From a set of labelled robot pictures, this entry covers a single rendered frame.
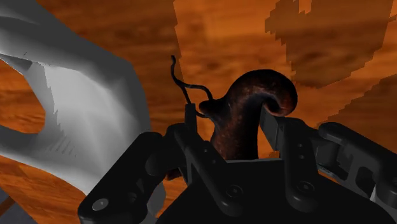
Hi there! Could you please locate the dark brown curved figure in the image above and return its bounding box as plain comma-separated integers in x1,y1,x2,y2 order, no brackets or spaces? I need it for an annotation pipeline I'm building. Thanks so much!
165,55,298,181

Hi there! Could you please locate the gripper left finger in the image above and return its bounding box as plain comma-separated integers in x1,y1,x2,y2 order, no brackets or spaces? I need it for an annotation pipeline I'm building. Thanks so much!
77,103,244,224

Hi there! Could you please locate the white curved object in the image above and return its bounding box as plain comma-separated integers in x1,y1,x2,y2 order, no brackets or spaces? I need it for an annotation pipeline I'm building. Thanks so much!
0,0,167,224

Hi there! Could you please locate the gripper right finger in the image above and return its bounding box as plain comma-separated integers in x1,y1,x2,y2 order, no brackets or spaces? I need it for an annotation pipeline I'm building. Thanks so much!
260,106,397,213

